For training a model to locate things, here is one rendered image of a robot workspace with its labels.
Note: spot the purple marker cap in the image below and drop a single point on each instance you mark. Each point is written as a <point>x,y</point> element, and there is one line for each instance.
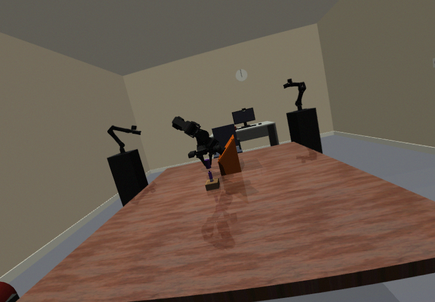
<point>207,164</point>

